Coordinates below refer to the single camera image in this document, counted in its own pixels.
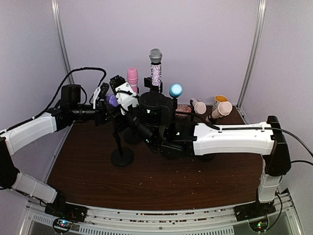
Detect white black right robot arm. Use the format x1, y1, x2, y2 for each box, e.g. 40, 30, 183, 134
110, 76, 291, 216

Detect black pink-mic stand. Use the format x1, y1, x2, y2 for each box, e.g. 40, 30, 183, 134
124, 128, 142, 144

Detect glitter silver-head microphone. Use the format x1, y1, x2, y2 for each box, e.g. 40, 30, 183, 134
149, 48, 163, 87

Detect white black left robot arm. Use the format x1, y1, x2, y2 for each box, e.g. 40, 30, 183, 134
0, 83, 109, 217

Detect black blue-mic stand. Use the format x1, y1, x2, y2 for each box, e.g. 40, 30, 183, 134
172, 97, 178, 117

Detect purple microphone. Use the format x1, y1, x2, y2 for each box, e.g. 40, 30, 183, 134
106, 94, 119, 107

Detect aluminium left corner post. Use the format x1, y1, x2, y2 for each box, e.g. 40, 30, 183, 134
51, 0, 71, 73

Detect black small-mic stand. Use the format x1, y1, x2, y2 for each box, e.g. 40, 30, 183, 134
189, 107, 195, 122

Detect patterned ceramic bowl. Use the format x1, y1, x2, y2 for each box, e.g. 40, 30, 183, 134
175, 104, 192, 119

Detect pale pink small microphone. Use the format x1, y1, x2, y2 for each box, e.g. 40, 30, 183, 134
190, 98, 207, 115

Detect beige pink microphone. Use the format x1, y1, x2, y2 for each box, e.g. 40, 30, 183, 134
205, 101, 233, 122

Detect aluminium right corner post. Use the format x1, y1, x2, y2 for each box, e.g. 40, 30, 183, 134
237, 0, 267, 110

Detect aluminium front rail base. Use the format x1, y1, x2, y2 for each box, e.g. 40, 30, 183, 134
18, 189, 304, 235

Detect white floral mug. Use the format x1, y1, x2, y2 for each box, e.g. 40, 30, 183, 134
213, 95, 228, 106

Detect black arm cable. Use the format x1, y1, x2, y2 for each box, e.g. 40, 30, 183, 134
48, 67, 107, 108
268, 127, 313, 167

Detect blue-head microphone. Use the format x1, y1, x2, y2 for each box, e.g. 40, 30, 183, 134
169, 83, 183, 98

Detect aluminium corner post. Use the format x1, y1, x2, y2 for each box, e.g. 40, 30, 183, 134
51, 0, 71, 73
237, 0, 267, 110

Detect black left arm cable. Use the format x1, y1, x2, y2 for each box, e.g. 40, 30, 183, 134
48, 67, 107, 108

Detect black glitter-mic stand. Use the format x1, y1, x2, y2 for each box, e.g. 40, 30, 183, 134
144, 77, 163, 93

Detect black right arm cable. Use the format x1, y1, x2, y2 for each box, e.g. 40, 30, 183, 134
268, 127, 313, 167

